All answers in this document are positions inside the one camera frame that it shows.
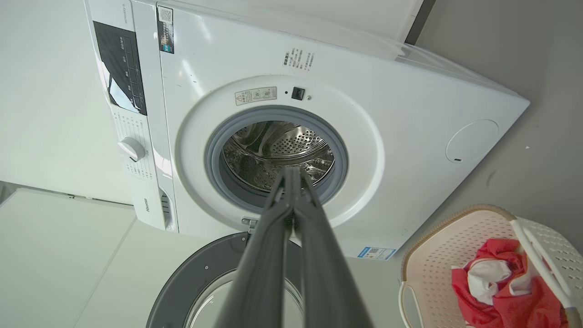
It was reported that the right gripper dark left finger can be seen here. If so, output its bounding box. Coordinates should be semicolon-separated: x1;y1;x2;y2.
214;168;297;328

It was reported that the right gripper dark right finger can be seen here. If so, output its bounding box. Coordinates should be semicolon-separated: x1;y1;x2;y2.
294;168;374;328

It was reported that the round black washer door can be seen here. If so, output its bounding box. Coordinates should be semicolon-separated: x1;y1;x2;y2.
146;231;305;328

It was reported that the white front-load washing machine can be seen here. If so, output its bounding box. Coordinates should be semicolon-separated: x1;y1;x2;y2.
84;0;531;261

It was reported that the blue energy label sticker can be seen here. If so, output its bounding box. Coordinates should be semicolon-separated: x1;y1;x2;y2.
357;246;397;261

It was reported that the cream perforated laundry basket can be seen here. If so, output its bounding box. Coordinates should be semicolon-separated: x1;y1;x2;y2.
399;204;583;328

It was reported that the steel washer drum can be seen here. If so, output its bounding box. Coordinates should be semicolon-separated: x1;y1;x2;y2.
222;121;336;192

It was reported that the white garment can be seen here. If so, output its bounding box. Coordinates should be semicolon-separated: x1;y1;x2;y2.
467;259;533;306

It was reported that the white warning sticker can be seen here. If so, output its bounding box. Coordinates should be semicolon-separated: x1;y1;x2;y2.
235;87;277;106

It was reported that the white round control knob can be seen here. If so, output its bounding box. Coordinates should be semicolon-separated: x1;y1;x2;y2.
118;137;146;162

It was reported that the red striped garment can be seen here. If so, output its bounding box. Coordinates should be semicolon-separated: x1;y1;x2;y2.
451;238;570;328

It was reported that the round white filter cover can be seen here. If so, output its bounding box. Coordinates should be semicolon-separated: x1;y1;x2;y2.
445;119;500;164

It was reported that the black control display panel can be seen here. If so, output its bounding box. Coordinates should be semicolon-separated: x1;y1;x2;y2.
93;21;148;116

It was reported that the dark QR code sticker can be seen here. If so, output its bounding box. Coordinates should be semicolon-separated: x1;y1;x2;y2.
157;6;175;54

